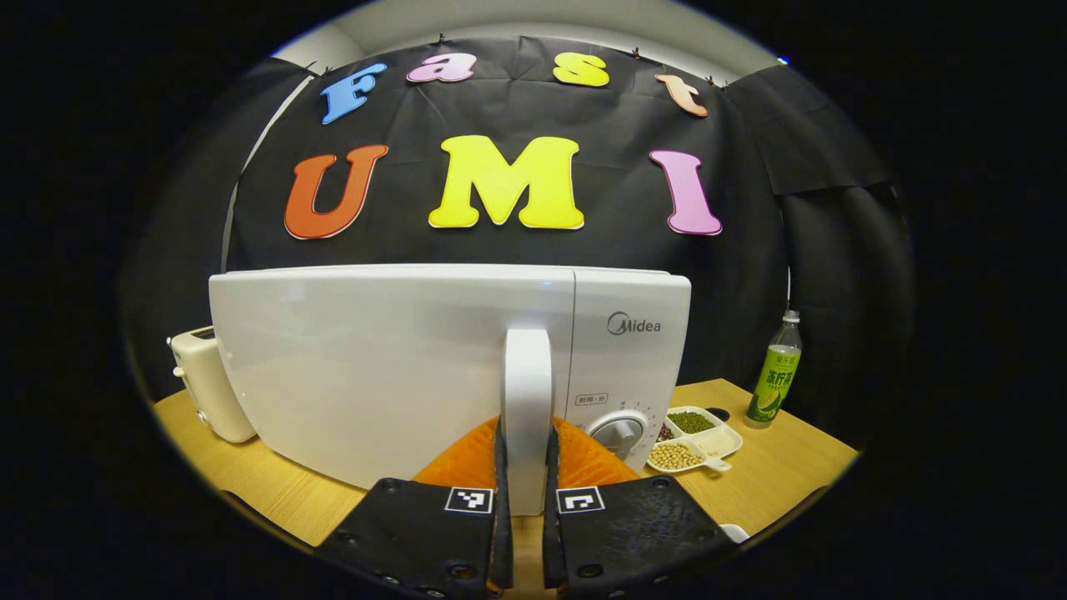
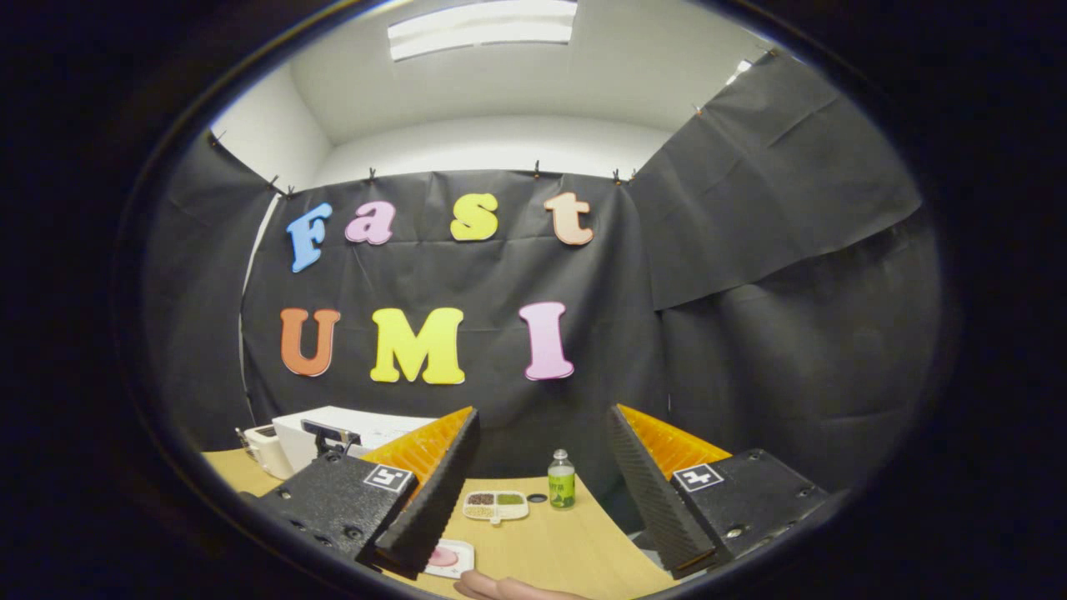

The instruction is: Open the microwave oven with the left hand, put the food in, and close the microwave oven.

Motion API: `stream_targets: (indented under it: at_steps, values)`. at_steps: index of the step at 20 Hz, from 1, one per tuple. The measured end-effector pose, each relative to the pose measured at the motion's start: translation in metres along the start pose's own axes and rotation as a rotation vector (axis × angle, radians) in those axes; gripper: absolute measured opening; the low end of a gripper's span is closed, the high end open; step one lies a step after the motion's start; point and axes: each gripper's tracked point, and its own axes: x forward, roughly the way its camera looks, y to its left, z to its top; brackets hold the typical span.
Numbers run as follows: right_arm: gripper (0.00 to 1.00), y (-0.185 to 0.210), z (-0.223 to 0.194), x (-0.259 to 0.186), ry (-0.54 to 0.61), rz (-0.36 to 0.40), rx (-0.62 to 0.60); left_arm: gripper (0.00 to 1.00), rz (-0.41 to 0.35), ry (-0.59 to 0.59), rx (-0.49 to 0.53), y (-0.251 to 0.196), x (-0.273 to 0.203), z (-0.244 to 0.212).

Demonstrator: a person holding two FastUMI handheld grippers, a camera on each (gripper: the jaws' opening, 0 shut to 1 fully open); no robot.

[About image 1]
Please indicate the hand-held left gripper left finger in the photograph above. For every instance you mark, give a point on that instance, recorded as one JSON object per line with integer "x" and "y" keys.
{"x": 503, "y": 533}

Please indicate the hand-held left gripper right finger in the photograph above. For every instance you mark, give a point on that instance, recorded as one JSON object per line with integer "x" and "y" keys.
{"x": 552, "y": 533}

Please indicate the white square plate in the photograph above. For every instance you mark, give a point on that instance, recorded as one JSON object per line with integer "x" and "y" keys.
{"x": 735, "y": 533}

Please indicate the white microwave oven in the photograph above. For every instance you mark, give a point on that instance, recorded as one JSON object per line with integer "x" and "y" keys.
{"x": 375, "y": 367}

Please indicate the white divided dish of beans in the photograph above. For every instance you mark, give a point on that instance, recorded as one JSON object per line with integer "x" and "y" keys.
{"x": 683, "y": 454}

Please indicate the small black round cap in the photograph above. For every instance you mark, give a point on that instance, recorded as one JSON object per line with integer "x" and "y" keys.
{"x": 717, "y": 414}

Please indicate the green label drink bottle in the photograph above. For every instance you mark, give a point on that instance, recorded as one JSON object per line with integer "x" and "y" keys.
{"x": 775, "y": 383}

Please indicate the cream toaster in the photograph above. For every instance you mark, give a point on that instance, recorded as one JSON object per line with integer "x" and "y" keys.
{"x": 208, "y": 383}

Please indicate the black backdrop cloth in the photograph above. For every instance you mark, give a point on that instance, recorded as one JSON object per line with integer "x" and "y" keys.
{"x": 400, "y": 208}

